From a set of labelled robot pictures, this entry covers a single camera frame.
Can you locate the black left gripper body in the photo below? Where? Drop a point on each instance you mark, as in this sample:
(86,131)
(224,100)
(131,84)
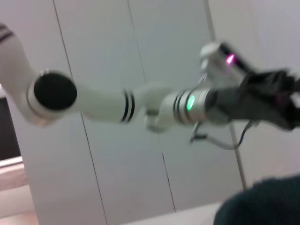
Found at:
(253,105)

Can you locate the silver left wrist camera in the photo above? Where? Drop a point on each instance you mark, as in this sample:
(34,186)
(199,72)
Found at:
(218,61)

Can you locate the dark wall screen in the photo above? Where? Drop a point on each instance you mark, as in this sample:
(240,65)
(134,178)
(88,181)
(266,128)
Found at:
(8,126)

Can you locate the dark teal fabric lunch bag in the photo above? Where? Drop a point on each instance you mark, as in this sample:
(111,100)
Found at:
(262,204)

